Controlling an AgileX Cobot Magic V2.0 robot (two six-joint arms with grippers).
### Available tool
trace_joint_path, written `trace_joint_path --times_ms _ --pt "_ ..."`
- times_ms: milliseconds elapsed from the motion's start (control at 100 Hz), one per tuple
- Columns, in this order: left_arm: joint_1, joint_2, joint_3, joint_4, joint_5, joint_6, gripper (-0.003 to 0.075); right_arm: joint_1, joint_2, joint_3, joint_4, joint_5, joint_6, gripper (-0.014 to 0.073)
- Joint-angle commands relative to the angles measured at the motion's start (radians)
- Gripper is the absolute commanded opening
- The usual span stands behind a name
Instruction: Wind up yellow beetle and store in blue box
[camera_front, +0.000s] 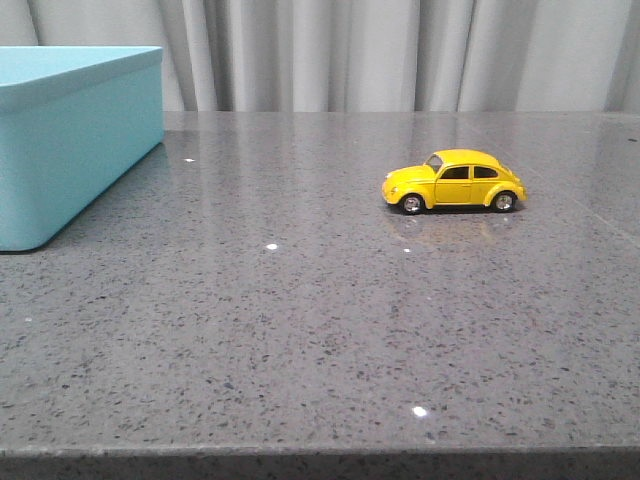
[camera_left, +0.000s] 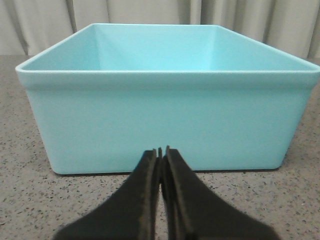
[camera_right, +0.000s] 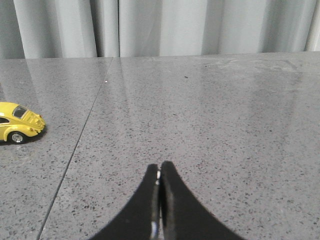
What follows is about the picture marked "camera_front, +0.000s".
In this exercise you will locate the grey pleated curtain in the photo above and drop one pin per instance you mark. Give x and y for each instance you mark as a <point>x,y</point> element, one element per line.
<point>362,56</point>

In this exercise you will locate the light blue storage box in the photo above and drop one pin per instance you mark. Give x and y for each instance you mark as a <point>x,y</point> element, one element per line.
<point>73,120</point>

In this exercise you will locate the yellow toy beetle car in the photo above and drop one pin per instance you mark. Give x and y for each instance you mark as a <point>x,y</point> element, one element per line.
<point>454,177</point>

